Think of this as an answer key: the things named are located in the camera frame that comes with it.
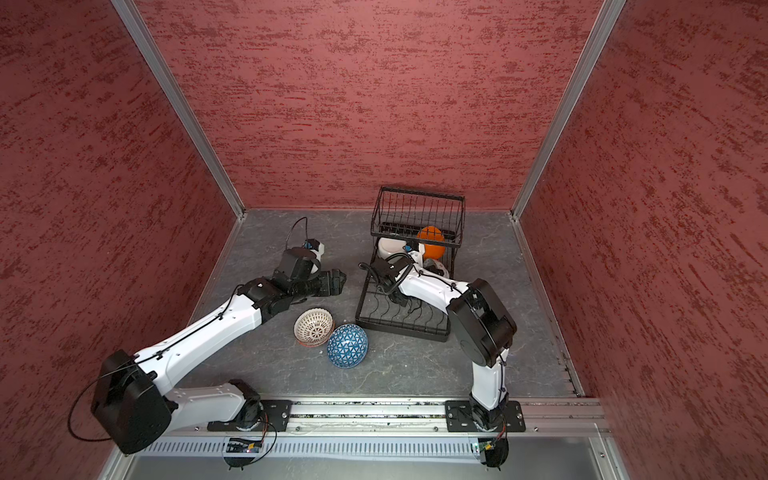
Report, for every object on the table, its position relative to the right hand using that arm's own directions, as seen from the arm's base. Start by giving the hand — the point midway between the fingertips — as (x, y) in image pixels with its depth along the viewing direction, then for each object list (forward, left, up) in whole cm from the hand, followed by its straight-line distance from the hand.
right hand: (440, 278), depth 87 cm
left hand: (-3, +31, +3) cm, 31 cm away
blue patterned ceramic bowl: (-16, +28, -9) cm, 33 cm away
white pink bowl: (+16, +15, -4) cm, 22 cm away
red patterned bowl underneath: (-10, +39, -10) cm, 41 cm away
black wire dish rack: (+22, +7, -2) cm, 23 cm away
